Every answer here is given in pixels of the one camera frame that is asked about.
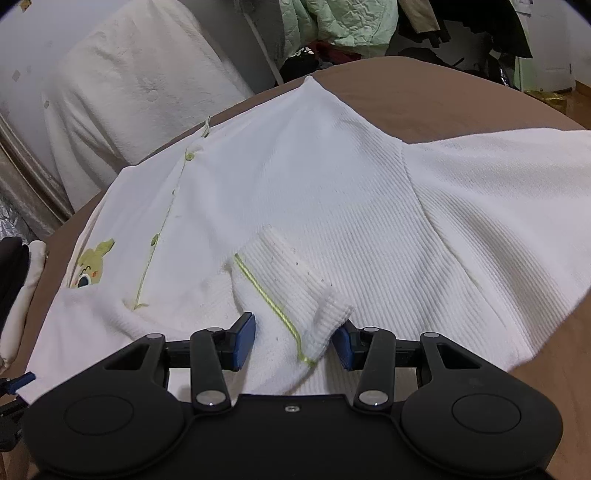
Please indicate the white rack pole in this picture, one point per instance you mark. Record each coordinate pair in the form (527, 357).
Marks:
(268, 50)

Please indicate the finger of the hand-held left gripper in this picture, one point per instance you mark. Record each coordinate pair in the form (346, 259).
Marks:
(21, 379)

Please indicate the white folded garment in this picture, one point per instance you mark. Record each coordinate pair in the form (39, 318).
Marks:
(30, 286)

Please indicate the pale green door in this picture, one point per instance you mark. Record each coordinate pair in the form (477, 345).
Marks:
(547, 50)

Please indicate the silver foil cover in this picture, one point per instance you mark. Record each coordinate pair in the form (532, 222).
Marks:
(16, 221)

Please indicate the dark and red clothes pile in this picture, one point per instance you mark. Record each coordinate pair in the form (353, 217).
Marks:
(318, 57)

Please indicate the beige curtain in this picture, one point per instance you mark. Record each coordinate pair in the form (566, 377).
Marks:
(27, 175)

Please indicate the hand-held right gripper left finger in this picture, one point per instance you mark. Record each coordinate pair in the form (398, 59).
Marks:
(242, 344)

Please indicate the green quilted jacket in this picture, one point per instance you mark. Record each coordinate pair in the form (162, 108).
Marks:
(341, 21)

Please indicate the white cardigan with green trim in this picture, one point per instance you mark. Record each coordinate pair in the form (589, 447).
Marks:
(346, 194)

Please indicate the black hanging clothes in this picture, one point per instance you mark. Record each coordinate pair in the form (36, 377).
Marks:
(475, 27)

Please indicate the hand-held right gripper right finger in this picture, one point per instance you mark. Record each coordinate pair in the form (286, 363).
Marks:
(344, 350)

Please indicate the white plush robe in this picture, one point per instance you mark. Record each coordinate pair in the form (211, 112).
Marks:
(138, 92)

